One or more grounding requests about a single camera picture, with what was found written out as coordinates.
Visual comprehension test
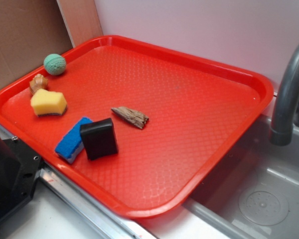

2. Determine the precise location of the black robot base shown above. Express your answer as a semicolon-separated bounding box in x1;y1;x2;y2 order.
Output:
0;138;42;224

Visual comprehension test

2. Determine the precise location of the black box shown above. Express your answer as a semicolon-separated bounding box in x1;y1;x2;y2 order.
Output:
80;118;118;160

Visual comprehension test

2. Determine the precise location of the red plastic tray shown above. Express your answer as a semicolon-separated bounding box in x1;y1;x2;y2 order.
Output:
0;36;274;219

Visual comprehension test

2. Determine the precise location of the brown wood piece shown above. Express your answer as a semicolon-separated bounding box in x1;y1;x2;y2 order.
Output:
111;106;149;129

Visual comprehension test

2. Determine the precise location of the blue sponge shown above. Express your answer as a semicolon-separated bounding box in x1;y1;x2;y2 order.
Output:
55;117;92;164

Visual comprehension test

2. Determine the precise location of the yellow sponge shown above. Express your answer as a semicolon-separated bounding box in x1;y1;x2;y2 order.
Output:
30;89;67;116

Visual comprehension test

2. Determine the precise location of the green textured ball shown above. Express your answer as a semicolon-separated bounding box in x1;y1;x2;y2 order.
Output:
43;54;66;76

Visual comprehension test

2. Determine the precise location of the brown seashell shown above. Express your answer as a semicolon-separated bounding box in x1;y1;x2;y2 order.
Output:
29;74;48;95

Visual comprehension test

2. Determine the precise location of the grey sink basin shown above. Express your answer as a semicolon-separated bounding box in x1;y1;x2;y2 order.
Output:
184;116;299;239

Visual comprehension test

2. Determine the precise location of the grey faucet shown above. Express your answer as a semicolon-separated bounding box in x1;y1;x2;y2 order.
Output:
269;45;299;146

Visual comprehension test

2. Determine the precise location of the brown cardboard panel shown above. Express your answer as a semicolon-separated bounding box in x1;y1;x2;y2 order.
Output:
0;0;104;96

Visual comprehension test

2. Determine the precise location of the metal rail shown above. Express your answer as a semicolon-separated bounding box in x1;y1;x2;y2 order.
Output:
0;117;150;239

